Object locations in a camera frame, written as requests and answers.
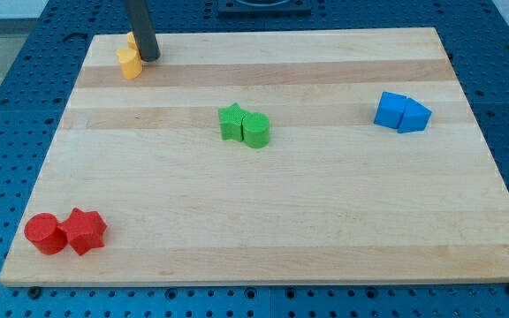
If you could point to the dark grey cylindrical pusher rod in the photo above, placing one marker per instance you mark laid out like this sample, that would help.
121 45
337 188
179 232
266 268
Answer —
143 30

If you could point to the yellow hexagon block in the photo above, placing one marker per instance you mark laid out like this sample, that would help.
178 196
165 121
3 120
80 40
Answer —
131 42

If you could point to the yellow heart block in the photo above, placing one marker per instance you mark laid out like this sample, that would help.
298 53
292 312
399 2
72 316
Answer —
130 62

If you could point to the green star block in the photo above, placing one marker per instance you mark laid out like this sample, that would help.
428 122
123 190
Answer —
230 122

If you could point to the green cylinder block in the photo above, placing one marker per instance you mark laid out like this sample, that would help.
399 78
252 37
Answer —
256 130

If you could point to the red star block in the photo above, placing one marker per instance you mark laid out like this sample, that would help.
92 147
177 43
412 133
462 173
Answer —
83 230

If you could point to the light wooden board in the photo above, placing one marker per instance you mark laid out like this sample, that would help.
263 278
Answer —
332 199

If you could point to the red cylinder block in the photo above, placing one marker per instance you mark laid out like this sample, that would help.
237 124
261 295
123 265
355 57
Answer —
43 232

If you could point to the blue cube block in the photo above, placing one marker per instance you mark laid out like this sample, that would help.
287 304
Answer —
390 110

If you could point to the blue triangular prism block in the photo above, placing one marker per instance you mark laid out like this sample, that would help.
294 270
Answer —
415 117

